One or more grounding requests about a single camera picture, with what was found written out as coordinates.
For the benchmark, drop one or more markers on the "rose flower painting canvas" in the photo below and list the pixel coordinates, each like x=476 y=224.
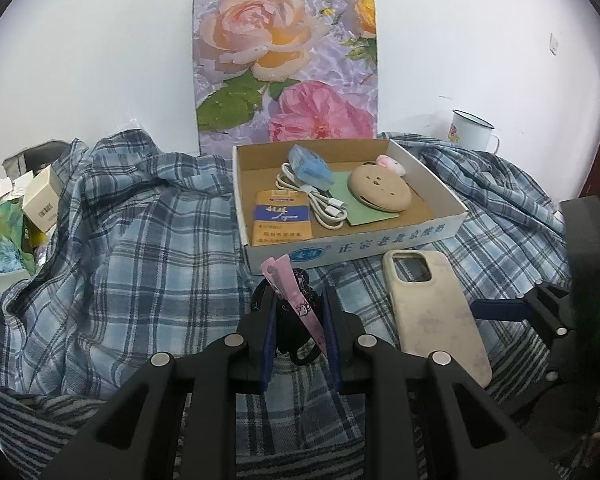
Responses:
x=284 y=70

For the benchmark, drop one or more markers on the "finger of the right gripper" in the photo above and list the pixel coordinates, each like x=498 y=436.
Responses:
x=501 y=309

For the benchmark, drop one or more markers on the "open cardboard box tray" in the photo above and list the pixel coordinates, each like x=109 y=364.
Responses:
x=435 y=212

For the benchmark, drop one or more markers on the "blue plaid shirt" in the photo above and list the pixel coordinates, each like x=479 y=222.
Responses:
x=148 y=242

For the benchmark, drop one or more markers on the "yellow blue cigarette pack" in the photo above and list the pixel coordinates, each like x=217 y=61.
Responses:
x=280 y=217

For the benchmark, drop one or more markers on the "white enamel mug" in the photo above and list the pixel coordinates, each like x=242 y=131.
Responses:
x=472 y=132

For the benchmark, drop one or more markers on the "beige phone case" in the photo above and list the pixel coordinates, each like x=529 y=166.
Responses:
x=433 y=317

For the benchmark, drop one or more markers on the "black hair scrunchie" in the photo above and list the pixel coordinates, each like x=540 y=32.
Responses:
x=287 y=331

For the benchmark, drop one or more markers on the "beige round bear pouch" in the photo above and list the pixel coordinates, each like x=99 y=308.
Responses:
x=380 y=188

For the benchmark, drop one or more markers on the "white wall switch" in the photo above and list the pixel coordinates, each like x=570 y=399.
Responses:
x=554 y=44

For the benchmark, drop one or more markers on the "striped grey blanket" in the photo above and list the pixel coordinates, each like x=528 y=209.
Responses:
x=52 y=385

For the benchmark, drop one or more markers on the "green snap pouch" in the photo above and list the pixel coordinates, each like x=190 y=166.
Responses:
x=358 y=213

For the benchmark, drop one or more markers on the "blue tissue packet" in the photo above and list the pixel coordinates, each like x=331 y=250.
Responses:
x=310 y=168

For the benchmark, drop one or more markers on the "pink hair clip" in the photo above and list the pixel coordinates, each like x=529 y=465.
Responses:
x=280 y=274

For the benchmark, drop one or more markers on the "grey storage bin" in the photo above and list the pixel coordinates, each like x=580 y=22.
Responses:
x=33 y=159

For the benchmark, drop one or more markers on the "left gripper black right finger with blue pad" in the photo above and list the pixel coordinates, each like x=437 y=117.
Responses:
x=423 y=414

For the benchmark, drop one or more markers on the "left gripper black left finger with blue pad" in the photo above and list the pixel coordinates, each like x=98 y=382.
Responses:
x=176 y=417

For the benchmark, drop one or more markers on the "cream small carton box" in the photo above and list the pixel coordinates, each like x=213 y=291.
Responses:
x=41 y=200

